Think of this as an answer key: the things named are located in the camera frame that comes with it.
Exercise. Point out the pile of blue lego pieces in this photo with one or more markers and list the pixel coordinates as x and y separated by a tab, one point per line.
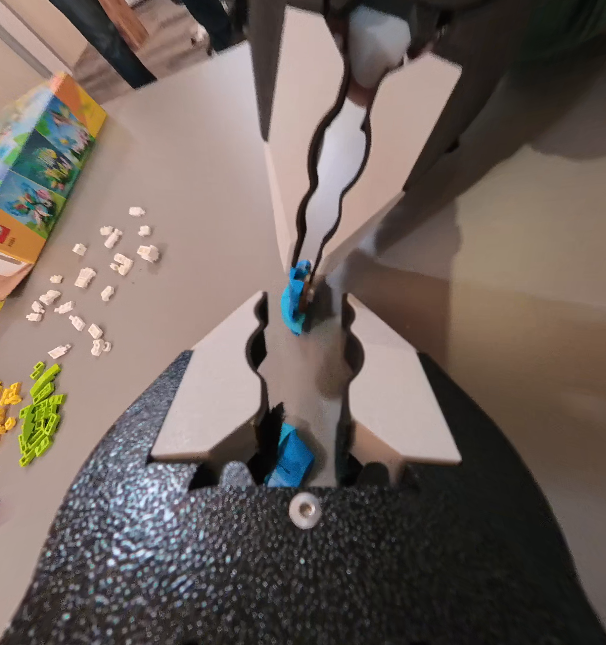
292	456

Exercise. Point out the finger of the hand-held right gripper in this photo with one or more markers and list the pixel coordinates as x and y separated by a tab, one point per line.
303	75
413	111

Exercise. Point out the blue lego assembly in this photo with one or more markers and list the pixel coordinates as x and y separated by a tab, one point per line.
290	302

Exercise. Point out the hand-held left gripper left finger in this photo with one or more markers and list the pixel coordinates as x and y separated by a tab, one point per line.
207	403

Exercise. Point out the scatter of white lego pieces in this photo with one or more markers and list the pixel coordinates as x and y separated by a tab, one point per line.
86	277

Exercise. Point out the person's green shirt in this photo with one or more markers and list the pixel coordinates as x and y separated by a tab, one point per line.
575	25

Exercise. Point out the colourful lego set box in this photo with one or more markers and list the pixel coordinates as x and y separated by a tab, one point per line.
36	166

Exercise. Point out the brown wooden desk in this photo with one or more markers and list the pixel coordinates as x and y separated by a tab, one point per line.
124	20

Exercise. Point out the pile of lime lego pieces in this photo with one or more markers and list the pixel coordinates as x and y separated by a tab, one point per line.
41	418

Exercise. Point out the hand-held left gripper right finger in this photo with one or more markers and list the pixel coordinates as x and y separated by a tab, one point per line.
398	403

